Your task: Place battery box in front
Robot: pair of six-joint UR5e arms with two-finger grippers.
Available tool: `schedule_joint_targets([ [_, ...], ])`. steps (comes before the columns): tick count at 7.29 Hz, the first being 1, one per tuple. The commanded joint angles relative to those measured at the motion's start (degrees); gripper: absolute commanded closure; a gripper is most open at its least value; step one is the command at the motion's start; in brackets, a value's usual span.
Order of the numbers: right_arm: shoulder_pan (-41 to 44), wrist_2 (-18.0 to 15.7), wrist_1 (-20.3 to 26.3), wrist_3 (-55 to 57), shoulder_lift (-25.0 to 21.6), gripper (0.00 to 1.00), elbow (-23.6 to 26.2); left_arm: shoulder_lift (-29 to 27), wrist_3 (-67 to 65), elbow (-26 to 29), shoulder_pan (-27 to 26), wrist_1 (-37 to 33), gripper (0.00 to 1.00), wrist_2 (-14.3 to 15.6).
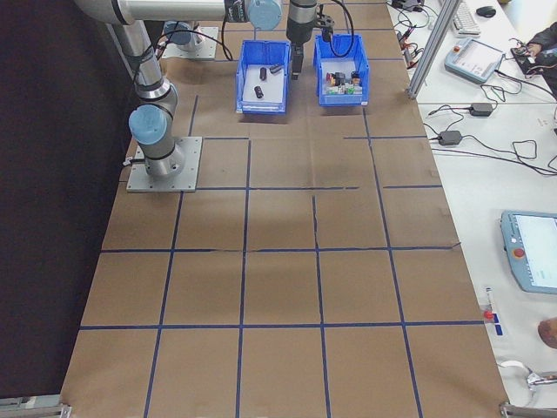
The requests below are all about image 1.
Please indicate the black cylindrical battery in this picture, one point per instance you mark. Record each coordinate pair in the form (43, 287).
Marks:
(275, 68)
(259, 91)

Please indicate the silver metal clamp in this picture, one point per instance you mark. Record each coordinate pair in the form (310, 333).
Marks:
(541, 379)

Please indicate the blue battery storage bin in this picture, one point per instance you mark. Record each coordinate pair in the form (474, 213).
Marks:
(239, 91)

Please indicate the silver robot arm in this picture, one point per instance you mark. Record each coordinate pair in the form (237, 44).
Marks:
(183, 9)

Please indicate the red mushroom push button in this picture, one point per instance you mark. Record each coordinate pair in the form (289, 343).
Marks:
(330, 78)

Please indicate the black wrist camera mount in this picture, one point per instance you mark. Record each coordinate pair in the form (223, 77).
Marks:
(325, 28)

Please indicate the dark red small part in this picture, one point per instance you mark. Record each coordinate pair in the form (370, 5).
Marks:
(263, 73)

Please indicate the aluminium profile post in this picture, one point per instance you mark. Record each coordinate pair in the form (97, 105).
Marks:
(431, 43)

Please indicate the metal table corner bracket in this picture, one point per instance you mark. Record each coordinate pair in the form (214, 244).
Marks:
(526, 410)
(35, 407)

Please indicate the white pen with red cap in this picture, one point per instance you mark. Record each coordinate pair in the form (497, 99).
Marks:
(489, 313)

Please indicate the black power adapter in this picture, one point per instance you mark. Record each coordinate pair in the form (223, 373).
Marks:
(481, 109)
(450, 137)

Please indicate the blue switch storage bin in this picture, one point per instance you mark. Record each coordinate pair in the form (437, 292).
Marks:
(363, 65)

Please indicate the black frame cover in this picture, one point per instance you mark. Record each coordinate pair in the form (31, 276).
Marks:
(43, 174)

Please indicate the blue tape piece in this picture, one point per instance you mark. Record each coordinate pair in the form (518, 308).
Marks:
(499, 329)

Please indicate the white keyboard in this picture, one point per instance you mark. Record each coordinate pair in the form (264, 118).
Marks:
(465, 19)

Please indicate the black knob selector switch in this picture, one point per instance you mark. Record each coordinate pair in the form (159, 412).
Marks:
(356, 79)

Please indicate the dark jacket sleeve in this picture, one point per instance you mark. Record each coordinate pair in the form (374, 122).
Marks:
(544, 41)

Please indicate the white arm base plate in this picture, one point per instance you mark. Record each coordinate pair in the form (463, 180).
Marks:
(191, 174)
(209, 48)

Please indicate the brown round object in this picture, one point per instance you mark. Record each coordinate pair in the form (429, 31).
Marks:
(549, 333)

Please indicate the black computer mouse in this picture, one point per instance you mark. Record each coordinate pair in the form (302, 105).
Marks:
(485, 11)

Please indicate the grey teach pendant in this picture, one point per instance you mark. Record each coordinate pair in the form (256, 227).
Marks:
(474, 58)
(528, 252)

